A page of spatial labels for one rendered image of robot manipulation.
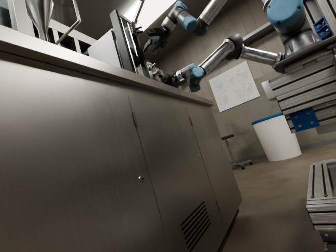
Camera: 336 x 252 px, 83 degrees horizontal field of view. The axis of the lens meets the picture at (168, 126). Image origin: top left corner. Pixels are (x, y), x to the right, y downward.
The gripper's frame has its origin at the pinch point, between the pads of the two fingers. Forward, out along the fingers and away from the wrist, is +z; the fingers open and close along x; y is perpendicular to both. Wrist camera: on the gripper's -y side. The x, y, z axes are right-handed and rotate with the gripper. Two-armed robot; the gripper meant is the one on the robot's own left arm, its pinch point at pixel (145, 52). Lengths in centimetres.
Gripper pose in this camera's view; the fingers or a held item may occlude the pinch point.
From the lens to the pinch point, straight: 132.3
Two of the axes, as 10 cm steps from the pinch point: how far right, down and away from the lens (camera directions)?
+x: -6.0, -7.3, 3.3
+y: 5.0, -0.1, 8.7
